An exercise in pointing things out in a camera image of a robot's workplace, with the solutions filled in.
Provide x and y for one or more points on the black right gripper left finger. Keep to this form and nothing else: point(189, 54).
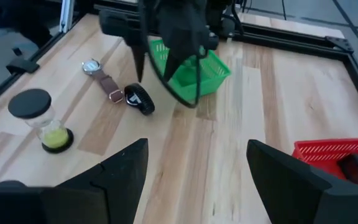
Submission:
point(126, 174)

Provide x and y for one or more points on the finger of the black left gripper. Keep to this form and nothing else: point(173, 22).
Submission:
point(172, 65)
point(139, 62)

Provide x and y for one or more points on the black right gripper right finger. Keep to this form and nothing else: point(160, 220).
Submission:
point(278, 186)

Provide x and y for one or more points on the black fitness band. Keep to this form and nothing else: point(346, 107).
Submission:
point(133, 99)

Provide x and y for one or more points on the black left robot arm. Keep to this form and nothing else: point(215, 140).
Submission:
point(225, 15)

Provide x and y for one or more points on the green plastic basket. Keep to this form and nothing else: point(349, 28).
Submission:
point(210, 74)

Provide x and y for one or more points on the red plastic basket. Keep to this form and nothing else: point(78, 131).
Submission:
point(322, 155)

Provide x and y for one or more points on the black table clamp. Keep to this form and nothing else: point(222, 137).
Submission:
point(22, 66)

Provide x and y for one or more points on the silver aluminium profile post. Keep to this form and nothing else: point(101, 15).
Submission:
point(67, 15)

